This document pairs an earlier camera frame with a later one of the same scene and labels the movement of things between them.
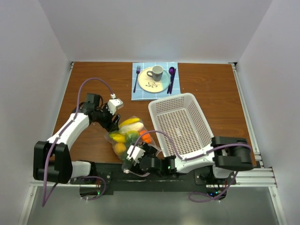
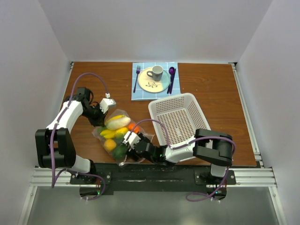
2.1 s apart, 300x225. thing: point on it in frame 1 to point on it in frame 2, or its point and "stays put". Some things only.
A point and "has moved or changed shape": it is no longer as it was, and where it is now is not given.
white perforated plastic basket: x=181 y=117 stays put
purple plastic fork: x=138 y=71 stays put
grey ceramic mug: x=156 y=72 stays put
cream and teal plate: x=147 y=83 stays put
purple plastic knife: x=172 y=81 stays put
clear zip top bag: x=129 y=132 has moved or changed shape
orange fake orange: x=120 y=147 to x=110 y=144
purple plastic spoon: x=171 y=70 stays put
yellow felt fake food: x=117 y=137 to x=123 y=130
